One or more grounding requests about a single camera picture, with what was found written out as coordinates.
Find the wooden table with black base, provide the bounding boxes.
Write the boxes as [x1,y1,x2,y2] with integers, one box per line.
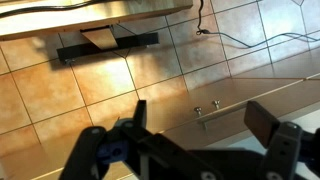
[0,0,193,64]

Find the black cable on floor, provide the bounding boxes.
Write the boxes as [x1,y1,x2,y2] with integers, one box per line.
[195,0,320,49]

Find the metal cabinet drawer handle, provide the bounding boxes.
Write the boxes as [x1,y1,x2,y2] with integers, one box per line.
[194,100,246,130]

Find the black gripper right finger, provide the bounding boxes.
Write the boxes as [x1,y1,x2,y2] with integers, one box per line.
[244,101,303,180]

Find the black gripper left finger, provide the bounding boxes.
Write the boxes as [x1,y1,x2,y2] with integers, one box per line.
[59,100,147,180]

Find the wooden lower cabinets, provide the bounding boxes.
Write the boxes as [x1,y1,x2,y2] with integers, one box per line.
[29,49,320,180]

